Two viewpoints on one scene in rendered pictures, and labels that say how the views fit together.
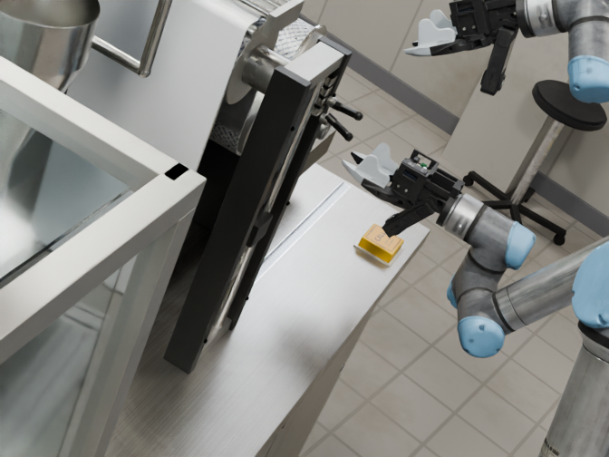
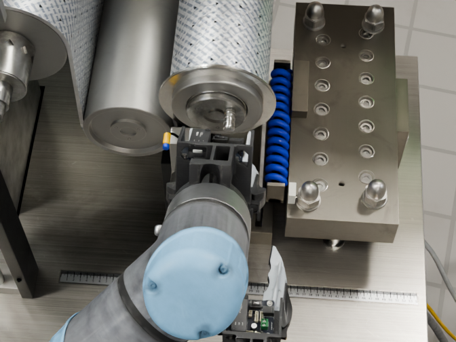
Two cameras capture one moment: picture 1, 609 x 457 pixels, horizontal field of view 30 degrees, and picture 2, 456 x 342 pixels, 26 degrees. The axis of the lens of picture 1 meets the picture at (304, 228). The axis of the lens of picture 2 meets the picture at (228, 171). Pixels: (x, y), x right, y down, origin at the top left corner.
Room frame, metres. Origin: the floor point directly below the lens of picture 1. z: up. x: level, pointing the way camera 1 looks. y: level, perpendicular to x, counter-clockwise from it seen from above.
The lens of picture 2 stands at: (1.68, -0.59, 2.27)
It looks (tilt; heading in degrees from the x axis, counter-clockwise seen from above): 59 degrees down; 82
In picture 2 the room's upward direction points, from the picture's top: straight up
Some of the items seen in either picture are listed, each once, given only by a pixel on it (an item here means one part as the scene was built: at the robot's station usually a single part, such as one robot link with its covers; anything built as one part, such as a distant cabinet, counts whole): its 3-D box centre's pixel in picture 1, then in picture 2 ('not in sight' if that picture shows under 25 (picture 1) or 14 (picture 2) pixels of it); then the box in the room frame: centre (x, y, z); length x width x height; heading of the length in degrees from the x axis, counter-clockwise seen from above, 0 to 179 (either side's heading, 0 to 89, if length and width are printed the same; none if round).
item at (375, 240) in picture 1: (381, 242); not in sight; (1.88, -0.15, 0.91); 0.07 x 0.07 x 0.02; 78
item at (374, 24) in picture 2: not in sight; (374, 15); (2.06, 0.38, 1.05); 0.04 x 0.04 x 0.04
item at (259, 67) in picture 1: (269, 72); (3, 66); (1.52, 0.14, 1.34); 0.06 x 0.06 x 0.06; 78
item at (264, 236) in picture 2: not in sight; (262, 159); (1.85, 0.22, 0.92); 0.28 x 0.04 x 0.04; 78
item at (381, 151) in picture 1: (378, 156); (276, 274); (1.82, -0.07, 1.12); 0.09 x 0.03 x 0.06; 69
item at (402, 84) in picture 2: not in sight; (398, 124); (2.07, 0.23, 0.97); 0.10 x 0.03 x 0.11; 78
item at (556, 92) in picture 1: (538, 160); not in sight; (3.83, -0.69, 0.28); 0.46 x 0.44 x 0.55; 71
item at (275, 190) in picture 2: not in sight; (280, 129); (1.88, 0.21, 1.01); 0.23 x 0.03 x 0.05; 78
